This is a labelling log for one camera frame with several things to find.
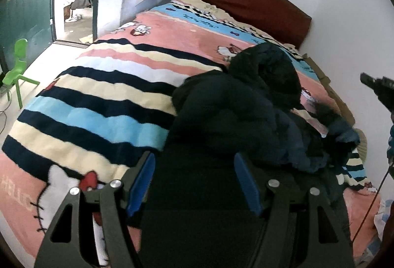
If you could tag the dark red headboard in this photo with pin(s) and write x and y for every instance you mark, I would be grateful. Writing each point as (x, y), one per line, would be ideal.
(246, 0)

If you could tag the striped cartoon printed blanket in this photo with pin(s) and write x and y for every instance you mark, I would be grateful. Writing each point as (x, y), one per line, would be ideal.
(107, 86)

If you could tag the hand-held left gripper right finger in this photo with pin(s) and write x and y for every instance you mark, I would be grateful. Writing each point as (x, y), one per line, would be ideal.
(247, 185)

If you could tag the white shoes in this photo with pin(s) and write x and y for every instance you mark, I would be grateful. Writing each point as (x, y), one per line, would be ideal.
(73, 18)

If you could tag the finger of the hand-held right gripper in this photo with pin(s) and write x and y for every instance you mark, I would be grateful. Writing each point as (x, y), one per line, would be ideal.
(384, 89)

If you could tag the brown cardboard sheet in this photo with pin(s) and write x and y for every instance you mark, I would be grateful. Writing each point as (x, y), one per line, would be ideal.
(326, 83)

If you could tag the green plastic chair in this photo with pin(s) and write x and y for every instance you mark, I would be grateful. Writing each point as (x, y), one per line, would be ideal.
(20, 51)

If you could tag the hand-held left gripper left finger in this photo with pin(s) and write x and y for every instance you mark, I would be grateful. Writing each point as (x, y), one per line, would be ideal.
(141, 182)

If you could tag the dark cloth pile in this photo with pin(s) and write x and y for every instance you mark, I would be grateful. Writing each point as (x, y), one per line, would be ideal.
(81, 2)

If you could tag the black puffer jacket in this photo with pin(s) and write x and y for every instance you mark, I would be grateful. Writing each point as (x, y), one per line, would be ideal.
(227, 108)

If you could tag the beige knitted cloth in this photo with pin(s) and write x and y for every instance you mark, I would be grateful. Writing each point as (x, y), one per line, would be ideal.
(363, 145)

